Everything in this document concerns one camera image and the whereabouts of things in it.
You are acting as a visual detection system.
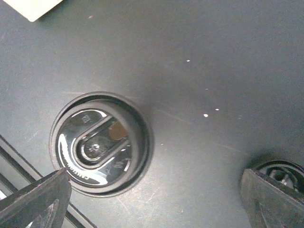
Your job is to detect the cream paper bag pink sides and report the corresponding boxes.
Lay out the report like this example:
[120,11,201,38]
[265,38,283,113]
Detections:
[3,0,63,22]

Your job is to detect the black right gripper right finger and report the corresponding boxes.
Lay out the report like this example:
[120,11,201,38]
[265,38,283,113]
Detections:
[240,169,304,228]

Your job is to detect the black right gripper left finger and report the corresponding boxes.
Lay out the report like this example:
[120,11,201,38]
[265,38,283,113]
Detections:
[0,168,71,228]

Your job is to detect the black coffee cup lid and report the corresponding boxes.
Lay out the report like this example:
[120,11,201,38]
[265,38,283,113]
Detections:
[49,92,154,198]

